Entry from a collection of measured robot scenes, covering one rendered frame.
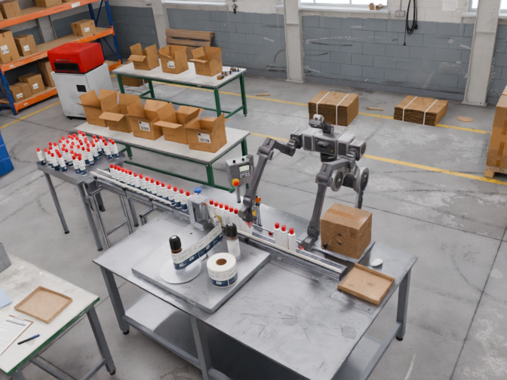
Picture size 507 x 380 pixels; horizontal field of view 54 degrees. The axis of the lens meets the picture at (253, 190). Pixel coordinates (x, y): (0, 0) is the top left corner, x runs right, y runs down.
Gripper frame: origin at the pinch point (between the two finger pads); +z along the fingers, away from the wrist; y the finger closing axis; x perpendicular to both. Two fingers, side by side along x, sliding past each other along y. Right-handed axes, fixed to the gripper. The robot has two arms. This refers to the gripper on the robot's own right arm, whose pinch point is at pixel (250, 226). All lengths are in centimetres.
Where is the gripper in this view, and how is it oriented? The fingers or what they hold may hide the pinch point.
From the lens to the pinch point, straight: 377.9
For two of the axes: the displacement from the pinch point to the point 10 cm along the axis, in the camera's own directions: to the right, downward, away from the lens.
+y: 7.9, 2.5, -5.6
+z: 0.9, 8.5, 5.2
